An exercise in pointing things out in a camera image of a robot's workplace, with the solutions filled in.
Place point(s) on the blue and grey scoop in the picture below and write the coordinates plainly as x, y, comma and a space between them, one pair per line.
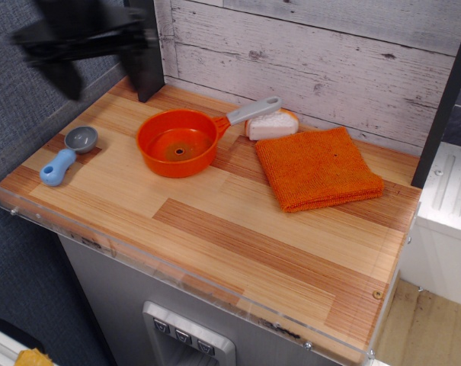
78, 141

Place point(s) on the white and orange cheese wedge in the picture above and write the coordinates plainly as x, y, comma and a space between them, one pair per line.
275, 125

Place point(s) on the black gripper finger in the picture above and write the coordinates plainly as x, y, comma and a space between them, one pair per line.
65, 77
139, 72

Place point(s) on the dark grey left post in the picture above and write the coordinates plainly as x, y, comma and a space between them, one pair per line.
153, 52

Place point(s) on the clear acrylic table guard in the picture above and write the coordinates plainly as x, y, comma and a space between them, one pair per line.
320, 279

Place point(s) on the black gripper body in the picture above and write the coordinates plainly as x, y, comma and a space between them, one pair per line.
74, 30

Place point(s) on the orange folded cloth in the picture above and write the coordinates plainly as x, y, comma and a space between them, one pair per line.
316, 169

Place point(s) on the dark grey post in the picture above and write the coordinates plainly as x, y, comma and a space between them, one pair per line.
153, 52
440, 122

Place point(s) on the white toy sink unit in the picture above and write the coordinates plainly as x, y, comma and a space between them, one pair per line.
431, 258

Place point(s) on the orange pot with grey handle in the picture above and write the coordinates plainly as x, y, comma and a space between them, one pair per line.
182, 142

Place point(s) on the grey toy fridge cabinet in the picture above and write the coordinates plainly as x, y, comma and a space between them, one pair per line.
150, 321

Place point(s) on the dark grey right post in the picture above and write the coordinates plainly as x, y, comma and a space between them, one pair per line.
440, 122

